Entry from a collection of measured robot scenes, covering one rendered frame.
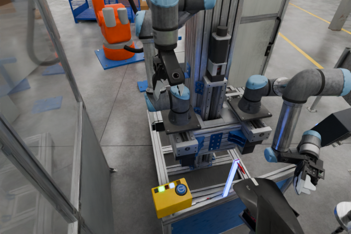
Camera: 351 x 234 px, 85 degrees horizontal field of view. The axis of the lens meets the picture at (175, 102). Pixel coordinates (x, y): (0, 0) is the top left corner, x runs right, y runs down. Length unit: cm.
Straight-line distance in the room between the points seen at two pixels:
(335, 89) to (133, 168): 191
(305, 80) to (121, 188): 185
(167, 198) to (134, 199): 123
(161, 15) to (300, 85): 63
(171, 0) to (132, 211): 185
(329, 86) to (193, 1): 63
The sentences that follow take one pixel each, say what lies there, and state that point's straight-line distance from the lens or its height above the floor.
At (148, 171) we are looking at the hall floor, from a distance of 225.
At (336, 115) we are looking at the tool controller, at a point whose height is 125.
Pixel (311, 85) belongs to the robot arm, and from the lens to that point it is 94.
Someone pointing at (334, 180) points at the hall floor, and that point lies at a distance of 274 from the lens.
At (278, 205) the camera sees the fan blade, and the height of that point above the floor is 119.
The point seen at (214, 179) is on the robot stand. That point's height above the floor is 21.
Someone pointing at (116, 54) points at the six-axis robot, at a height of 18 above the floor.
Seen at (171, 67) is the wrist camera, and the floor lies 163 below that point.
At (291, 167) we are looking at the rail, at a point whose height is 85.
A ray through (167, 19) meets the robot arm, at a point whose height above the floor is 176.
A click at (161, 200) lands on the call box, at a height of 107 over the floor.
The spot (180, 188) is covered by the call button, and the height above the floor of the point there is 108.
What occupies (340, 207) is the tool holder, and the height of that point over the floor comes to 147.
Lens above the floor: 191
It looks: 39 degrees down
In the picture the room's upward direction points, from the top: straight up
